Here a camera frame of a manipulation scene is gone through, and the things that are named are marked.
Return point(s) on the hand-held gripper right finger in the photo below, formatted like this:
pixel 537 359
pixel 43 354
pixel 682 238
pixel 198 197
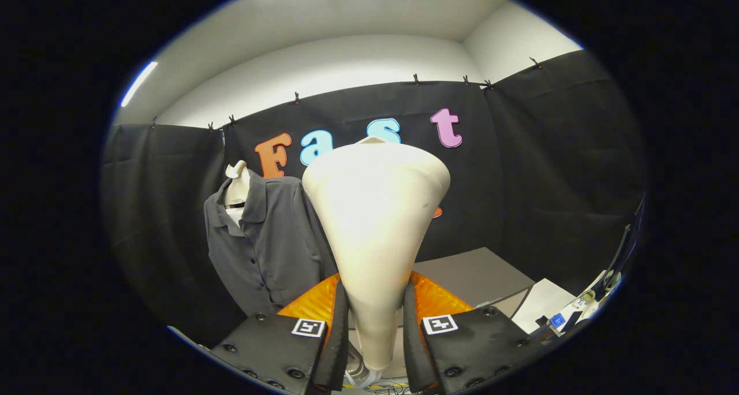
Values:
pixel 413 337

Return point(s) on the cream steamer hanger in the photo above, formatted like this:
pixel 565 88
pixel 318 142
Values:
pixel 238 187

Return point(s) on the grey button shirt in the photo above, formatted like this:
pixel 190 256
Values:
pixel 271 245

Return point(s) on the computer monitor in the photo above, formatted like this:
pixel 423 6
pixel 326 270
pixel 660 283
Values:
pixel 629 239

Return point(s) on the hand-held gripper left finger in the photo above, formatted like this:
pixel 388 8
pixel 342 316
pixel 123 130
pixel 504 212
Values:
pixel 338 337

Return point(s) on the ceiling light strip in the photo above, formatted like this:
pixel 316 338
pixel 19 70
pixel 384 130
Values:
pixel 138 84

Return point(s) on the white garment steamer head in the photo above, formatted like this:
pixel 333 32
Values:
pixel 375 210

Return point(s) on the white inner cloth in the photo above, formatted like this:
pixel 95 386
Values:
pixel 234 216

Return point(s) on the grey cabinet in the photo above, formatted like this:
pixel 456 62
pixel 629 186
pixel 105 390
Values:
pixel 473 274

